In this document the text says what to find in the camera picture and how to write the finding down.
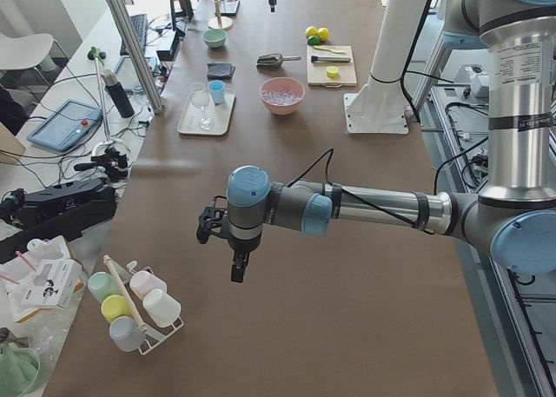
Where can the light blue cup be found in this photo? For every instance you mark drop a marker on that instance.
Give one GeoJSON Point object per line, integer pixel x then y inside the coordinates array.
{"type": "Point", "coordinates": [216, 89]}

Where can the white chair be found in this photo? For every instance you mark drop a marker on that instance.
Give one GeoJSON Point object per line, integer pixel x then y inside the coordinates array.
{"type": "Point", "coordinates": [27, 52]}

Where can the white product box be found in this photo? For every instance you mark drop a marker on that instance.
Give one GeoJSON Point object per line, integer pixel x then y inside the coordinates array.
{"type": "Point", "coordinates": [53, 284]}

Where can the black equipment case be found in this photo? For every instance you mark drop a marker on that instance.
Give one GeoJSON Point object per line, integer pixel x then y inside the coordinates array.
{"type": "Point", "coordinates": [66, 209]}

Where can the wooden rack handle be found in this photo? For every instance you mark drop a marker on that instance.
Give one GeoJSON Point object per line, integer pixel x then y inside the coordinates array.
{"type": "Point", "coordinates": [124, 293]}

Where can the green plastic cup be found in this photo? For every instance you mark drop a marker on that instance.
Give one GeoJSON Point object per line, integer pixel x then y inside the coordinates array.
{"type": "Point", "coordinates": [102, 285]}

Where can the aluminium frame post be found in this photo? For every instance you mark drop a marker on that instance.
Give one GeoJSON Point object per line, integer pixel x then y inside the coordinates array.
{"type": "Point", "coordinates": [124, 26]}

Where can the yellow lemon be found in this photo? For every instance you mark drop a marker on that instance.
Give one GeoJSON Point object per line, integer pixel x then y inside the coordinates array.
{"type": "Point", "coordinates": [311, 31]}

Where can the green bowl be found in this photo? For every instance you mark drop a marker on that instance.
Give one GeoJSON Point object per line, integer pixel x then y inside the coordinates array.
{"type": "Point", "coordinates": [214, 38]}

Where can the white wire cup rack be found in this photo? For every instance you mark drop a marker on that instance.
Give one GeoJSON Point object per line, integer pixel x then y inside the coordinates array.
{"type": "Point", "coordinates": [155, 336]}

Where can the yellow plastic cup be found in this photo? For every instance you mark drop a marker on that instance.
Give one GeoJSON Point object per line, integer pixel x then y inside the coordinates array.
{"type": "Point", "coordinates": [113, 307]}

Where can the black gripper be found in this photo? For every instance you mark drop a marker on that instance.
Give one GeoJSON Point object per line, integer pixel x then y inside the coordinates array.
{"type": "Point", "coordinates": [242, 245]}

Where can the black keyboard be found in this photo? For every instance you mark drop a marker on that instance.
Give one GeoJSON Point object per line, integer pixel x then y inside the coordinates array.
{"type": "Point", "coordinates": [140, 26]}

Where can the white plastic cup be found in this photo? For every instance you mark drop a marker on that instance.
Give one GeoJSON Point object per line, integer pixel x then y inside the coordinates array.
{"type": "Point", "coordinates": [162, 308]}

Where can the black water bottle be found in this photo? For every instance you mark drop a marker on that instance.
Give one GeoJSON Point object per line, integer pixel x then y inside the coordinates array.
{"type": "Point", "coordinates": [117, 94]}

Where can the pink plastic cup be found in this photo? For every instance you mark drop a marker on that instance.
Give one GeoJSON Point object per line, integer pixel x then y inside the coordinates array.
{"type": "Point", "coordinates": [142, 282]}

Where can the blue teach pendant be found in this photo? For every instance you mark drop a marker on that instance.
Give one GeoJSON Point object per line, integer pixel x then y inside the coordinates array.
{"type": "Point", "coordinates": [67, 126]}

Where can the pink bowl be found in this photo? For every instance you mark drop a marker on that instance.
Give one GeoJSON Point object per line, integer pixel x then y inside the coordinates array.
{"type": "Point", "coordinates": [283, 83]}

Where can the metal ice scoop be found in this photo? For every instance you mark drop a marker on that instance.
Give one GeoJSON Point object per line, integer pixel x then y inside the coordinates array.
{"type": "Point", "coordinates": [274, 60]}

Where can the cream serving tray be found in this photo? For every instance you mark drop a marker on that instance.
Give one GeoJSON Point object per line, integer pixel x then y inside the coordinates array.
{"type": "Point", "coordinates": [190, 122]}

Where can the wooden cutting board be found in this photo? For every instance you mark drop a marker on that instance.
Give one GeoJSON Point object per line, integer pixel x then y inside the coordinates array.
{"type": "Point", "coordinates": [316, 72]}

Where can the wine glass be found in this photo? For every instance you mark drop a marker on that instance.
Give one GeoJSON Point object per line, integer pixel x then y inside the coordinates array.
{"type": "Point", "coordinates": [199, 97]}

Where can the clear ice cubes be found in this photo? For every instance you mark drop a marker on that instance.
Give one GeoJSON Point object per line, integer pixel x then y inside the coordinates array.
{"type": "Point", "coordinates": [280, 97]}

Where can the grey-blue plastic cup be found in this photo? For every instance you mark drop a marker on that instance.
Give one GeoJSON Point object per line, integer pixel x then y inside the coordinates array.
{"type": "Point", "coordinates": [126, 334]}

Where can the grey folded cloth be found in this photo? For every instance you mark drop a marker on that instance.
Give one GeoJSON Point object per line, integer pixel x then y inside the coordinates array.
{"type": "Point", "coordinates": [220, 71]}

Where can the lemon half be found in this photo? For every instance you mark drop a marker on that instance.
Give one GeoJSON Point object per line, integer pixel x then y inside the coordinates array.
{"type": "Point", "coordinates": [332, 71]}

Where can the yellow plastic knife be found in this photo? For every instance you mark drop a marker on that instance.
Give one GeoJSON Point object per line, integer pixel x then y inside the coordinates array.
{"type": "Point", "coordinates": [329, 49]}

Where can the wooden glass stand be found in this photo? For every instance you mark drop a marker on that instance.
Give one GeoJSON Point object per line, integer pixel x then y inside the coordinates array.
{"type": "Point", "coordinates": [219, 21]}

